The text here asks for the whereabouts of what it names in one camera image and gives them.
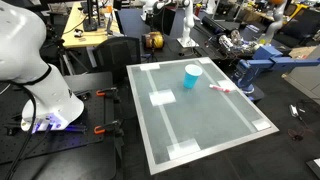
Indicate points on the orange black clamp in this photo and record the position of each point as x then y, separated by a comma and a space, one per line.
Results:
109, 93
114, 126

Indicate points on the black office chair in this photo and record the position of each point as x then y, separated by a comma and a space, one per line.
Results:
114, 54

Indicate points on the camera tripod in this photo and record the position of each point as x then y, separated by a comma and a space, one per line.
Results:
65, 57

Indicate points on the orange black clamp lower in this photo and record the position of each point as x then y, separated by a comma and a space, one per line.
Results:
114, 126

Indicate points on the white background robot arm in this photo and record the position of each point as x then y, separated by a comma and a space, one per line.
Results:
160, 14

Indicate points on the blue plastic cup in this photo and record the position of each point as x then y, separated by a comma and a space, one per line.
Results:
192, 73

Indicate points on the wooden desk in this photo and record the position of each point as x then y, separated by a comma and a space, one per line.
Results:
83, 30

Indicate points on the red and white marker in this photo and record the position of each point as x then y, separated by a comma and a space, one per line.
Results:
219, 88

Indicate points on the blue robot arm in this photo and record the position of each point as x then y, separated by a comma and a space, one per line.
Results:
265, 58

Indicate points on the orange black clamp upper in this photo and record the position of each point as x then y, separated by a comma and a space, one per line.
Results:
109, 93

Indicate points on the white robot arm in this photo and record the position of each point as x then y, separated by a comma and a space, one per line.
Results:
53, 103

